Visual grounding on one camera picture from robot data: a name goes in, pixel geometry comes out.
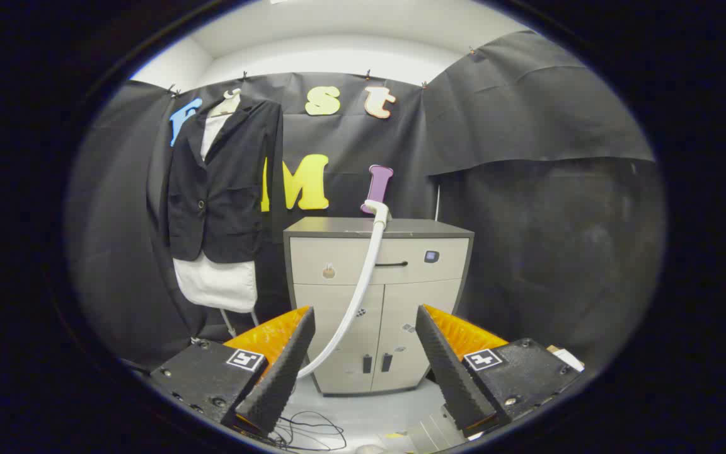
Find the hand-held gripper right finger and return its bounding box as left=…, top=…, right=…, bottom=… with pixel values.
left=415, top=304, right=585, bottom=433

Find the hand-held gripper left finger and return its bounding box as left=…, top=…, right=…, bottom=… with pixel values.
left=149, top=306, right=316, bottom=436

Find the white garment steamer with hose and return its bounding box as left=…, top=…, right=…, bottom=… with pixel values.
left=297, top=199, right=393, bottom=379

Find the black suit jacket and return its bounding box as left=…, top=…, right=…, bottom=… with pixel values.
left=166, top=95, right=284, bottom=264

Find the white clothes hanger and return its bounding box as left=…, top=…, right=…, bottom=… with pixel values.
left=209, top=88, right=242, bottom=119

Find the beige cabinet with grey top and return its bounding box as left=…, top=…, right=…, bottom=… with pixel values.
left=283, top=217, right=475, bottom=397

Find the white cardboard box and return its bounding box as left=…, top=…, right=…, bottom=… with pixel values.
left=546, top=345, right=585, bottom=373

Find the black backdrop cloth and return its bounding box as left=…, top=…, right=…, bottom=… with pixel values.
left=67, top=30, right=666, bottom=373

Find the black floor cable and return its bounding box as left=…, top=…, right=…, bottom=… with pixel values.
left=272, top=411, right=348, bottom=451

